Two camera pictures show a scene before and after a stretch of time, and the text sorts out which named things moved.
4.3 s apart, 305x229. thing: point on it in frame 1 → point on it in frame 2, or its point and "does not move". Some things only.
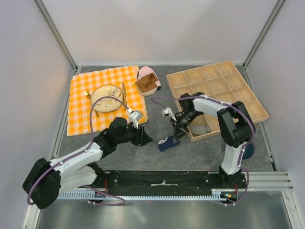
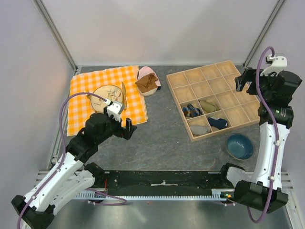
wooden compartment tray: x=221 y=81 does not move
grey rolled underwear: x=198 y=130 does not move
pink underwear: x=146 y=70 does not move
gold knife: x=124 y=100 does not move
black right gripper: x=178 y=134 → x=249 y=76
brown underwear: x=147 y=83 does not move
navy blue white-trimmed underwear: x=167 y=142 → x=219 y=123
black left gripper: x=141 y=138 → x=122 y=132
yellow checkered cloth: x=127 y=79 does not move
